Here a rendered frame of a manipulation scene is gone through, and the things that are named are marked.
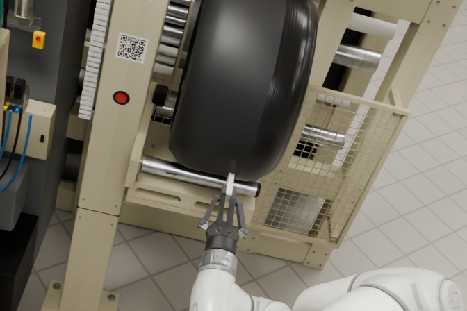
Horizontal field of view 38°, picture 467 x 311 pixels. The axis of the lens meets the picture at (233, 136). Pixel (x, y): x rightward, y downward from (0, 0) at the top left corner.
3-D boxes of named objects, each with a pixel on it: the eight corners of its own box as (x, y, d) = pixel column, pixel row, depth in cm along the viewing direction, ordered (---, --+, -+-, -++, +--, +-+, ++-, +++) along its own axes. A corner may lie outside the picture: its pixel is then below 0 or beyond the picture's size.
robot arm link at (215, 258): (201, 264, 156) (205, 241, 159) (194, 281, 163) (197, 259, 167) (240, 273, 157) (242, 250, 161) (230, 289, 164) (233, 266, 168)
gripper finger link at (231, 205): (226, 231, 166) (231, 232, 166) (232, 194, 173) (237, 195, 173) (222, 239, 169) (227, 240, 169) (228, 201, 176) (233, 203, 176)
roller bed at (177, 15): (115, 65, 223) (131, -16, 205) (124, 43, 235) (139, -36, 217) (174, 80, 225) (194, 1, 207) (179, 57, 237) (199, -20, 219)
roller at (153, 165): (135, 172, 188) (139, 158, 186) (137, 164, 192) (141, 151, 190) (256, 200, 192) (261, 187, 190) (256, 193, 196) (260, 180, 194)
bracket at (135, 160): (123, 187, 187) (129, 160, 181) (145, 105, 219) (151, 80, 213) (135, 189, 187) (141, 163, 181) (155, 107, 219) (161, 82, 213)
